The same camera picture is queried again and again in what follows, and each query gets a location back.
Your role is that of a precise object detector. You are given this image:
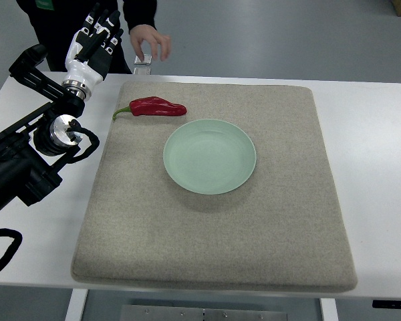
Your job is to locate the person's bare hand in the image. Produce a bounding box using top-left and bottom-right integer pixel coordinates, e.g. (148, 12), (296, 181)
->
(129, 24), (171, 61)

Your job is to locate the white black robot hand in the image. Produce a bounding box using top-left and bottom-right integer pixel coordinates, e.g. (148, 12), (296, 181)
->
(65, 3), (123, 89)

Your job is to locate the red pepper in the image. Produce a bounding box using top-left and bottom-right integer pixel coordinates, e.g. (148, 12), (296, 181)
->
(112, 96), (187, 120)

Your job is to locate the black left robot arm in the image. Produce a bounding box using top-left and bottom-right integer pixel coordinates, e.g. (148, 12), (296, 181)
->
(0, 44), (100, 210)

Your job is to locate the light green plate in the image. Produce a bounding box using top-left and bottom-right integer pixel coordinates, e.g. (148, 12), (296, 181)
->
(162, 119), (257, 195)

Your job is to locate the small clear plastic box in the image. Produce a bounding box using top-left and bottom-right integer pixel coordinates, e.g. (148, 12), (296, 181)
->
(134, 54), (152, 66)

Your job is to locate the person in black clothes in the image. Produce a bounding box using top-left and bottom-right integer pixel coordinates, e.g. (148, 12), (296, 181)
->
(17, 0), (157, 72)

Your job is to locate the white table leg left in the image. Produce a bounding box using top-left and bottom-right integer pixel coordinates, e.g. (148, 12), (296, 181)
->
(64, 289), (88, 321)

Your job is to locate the white table leg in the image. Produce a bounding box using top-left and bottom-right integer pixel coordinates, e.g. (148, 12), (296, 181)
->
(64, 289), (88, 321)
(319, 298), (339, 321)

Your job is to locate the beige felt mat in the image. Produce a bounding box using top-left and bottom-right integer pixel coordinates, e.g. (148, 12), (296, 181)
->
(72, 82), (357, 293)

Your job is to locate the white table leg right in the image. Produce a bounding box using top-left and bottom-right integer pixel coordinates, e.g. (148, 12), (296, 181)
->
(319, 298), (339, 321)

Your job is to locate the black table control panel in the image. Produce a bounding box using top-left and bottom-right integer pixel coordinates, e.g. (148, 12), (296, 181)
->
(372, 300), (401, 310)

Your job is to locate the black braided cable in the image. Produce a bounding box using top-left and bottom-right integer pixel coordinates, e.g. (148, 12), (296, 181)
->
(0, 228), (23, 279)

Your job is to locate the metal table base plate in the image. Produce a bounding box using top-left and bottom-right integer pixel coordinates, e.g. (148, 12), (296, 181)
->
(120, 305), (288, 321)

